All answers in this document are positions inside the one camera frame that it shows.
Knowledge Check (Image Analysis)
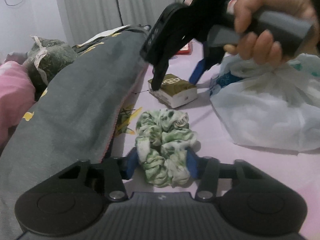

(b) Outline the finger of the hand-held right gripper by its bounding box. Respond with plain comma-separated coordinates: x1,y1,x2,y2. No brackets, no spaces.
188,41,222,85
151,54,172,91

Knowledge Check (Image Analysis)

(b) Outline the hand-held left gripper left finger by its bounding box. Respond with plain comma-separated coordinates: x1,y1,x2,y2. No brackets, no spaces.
57,147,138,202

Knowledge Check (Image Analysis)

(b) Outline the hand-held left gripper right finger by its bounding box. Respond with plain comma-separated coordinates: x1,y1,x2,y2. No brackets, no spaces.
186,150,262,201

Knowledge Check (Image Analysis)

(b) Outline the olive green tissue pack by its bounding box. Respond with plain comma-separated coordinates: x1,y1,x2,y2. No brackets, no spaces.
148,74,198,109

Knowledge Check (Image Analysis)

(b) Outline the green floral scrunchie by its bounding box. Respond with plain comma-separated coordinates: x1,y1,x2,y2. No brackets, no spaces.
135,109,198,188

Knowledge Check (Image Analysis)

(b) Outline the person's right hand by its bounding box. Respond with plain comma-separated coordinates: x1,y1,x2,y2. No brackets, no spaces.
224,0,319,66

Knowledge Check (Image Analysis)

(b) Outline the pink and red wipes pack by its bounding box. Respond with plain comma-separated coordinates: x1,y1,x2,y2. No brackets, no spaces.
175,42,193,55

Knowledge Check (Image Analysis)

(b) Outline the pink printed bed sheet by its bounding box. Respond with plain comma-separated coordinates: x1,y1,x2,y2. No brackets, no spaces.
110,40,320,240

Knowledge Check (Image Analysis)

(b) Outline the white cloth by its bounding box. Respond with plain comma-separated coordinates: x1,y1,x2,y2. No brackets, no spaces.
72,25,131,48

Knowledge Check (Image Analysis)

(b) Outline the white plastic bag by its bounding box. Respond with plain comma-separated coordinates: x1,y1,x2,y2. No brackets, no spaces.
209,53,320,152

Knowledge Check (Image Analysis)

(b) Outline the grey quilt with yellow print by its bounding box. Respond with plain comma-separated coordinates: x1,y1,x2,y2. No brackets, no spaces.
0,26,151,240

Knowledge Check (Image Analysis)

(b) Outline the green floral pillow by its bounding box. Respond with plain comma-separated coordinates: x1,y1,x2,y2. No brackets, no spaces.
24,36,78,85

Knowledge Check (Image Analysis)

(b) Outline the pink blanket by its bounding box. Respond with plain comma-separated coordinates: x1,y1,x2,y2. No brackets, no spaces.
0,60,37,150

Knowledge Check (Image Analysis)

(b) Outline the lavender cloth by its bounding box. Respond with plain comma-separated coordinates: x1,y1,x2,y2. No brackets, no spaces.
4,52,28,63

